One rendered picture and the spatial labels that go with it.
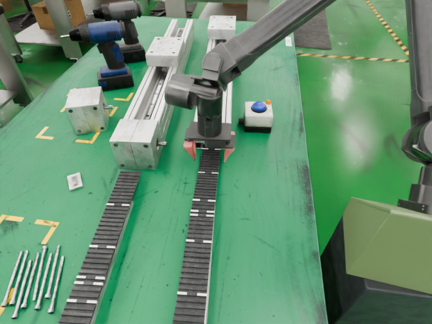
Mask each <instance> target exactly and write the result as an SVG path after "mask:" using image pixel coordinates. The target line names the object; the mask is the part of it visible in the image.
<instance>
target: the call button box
mask: <svg viewBox="0 0 432 324"><path fill-rule="evenodd" d="M253 103H255V102H245V107H244V118H239V119H238V124H243V125H244V132H257V133H271V127H272V124H273V110H272V105H271V104H270V105H267V104H266V102H263V103H265V104H266V108H265V110H264V111H256V110H254V109H253V108H252V105H253Z"/></svg>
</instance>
